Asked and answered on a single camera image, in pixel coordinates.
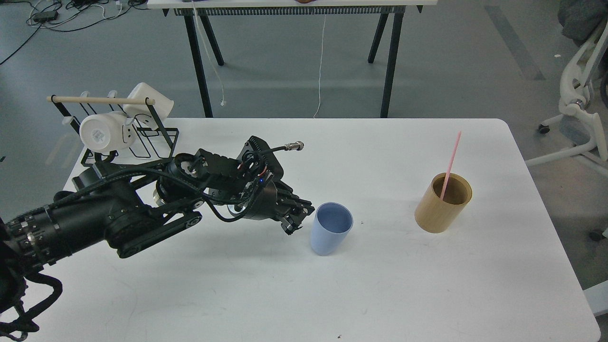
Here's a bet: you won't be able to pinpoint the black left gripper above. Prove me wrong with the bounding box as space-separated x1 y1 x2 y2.
209 136 315 235

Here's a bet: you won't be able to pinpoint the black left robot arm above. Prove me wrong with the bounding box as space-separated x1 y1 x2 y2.
1 136 314 342

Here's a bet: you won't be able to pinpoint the floor cables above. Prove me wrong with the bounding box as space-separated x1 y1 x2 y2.
0 0 145 65

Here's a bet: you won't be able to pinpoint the white hanging cord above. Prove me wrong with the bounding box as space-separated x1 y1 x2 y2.
313 14 327 119

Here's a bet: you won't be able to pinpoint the bamboo cylinder holder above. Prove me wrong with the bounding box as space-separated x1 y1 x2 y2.
414 173 473 234

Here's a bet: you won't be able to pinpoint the black wire cup rack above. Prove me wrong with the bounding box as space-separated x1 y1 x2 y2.
47 91 180 166

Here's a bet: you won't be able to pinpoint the white background table black legs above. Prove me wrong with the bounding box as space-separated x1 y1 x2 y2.
145 0 438 119

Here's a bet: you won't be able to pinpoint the blue plastic cup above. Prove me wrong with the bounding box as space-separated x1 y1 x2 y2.
310 203 353 256

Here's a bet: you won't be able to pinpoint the white mug lying on rack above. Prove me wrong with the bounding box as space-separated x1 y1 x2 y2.
79 111 136 154

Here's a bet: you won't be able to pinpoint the pink chopstick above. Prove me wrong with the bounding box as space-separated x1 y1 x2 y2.
439 131 462 201

